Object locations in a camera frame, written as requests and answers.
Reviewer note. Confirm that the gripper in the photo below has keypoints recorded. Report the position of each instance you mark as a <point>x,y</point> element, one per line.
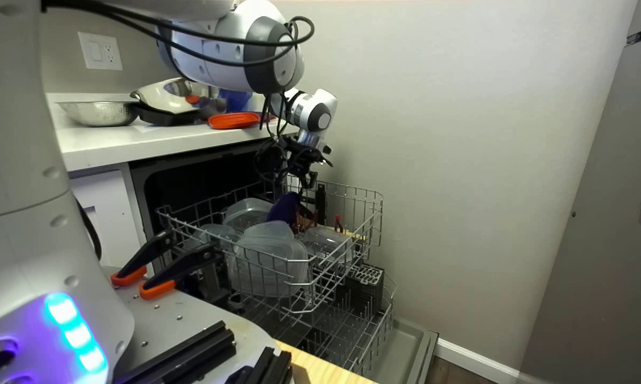
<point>302,157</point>

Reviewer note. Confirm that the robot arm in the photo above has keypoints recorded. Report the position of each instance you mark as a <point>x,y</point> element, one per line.
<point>27,160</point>

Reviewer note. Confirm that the orange lid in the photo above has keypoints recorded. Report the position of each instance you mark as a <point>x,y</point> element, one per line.
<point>234,121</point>

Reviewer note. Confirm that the dishwasher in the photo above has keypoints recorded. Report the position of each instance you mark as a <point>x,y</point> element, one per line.
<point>192,181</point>

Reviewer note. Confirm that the dishwasher door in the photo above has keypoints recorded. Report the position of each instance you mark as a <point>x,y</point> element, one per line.
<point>400,352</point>

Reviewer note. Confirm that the large clear plastic container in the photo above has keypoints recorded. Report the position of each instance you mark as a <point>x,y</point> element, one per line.
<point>270,256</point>

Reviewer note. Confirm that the blue container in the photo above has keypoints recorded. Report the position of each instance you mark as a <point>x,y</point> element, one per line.
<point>236,100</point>

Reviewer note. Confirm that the black cutlery basket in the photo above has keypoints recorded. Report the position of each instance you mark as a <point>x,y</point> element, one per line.
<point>366,285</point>

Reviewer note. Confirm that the black tray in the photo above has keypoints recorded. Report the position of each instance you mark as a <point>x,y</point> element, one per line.
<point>163,118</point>

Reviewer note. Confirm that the large metal bowl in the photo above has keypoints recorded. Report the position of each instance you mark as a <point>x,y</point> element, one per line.
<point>166,96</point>

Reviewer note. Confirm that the shallow metal bowl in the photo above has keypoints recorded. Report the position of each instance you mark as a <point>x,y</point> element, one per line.
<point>99,113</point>

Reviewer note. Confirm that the grey door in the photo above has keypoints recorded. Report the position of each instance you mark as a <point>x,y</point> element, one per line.
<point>598,240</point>

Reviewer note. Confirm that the white wall socket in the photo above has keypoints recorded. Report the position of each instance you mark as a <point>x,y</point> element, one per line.
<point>101,51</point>

